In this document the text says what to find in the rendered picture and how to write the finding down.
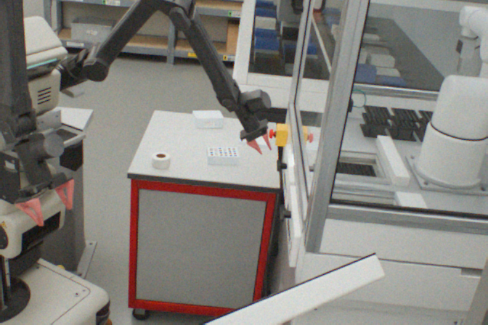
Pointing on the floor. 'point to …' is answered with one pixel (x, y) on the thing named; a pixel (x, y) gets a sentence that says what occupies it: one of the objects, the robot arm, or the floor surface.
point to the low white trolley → (198, 219)
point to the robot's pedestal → (61, 242)
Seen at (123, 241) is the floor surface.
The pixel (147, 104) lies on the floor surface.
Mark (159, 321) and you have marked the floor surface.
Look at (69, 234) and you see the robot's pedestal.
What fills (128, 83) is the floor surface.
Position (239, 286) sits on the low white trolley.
